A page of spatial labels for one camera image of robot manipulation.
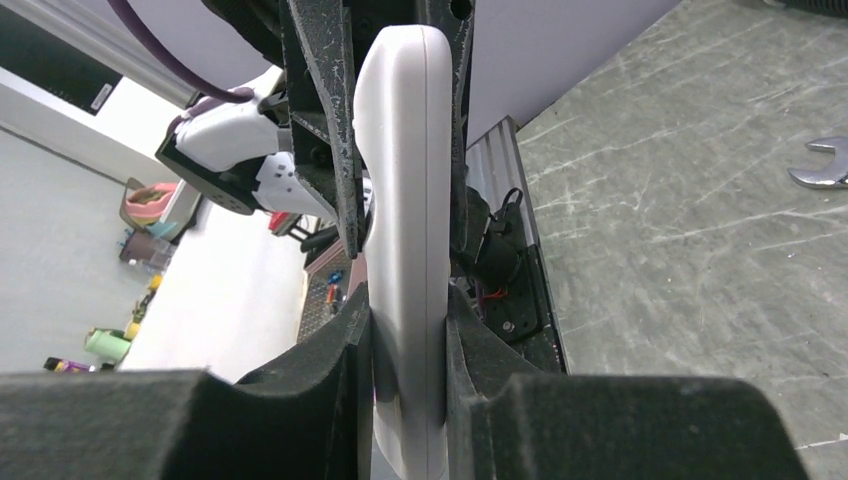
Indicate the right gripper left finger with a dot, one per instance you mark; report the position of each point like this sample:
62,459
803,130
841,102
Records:
306,414

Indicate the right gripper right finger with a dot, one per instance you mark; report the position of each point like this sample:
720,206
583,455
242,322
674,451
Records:
507,419

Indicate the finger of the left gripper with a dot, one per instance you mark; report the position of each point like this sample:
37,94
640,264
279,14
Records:
318,52
455,20

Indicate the white AC remote control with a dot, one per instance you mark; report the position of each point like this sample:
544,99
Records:
402,110

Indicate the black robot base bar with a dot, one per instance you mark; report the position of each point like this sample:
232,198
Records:
500,256

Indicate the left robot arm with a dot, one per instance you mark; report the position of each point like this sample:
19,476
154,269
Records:
219,148

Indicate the green cup background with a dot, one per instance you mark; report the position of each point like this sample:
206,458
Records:
109,344

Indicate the pink bowl background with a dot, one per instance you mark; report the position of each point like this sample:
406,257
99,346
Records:
144,205

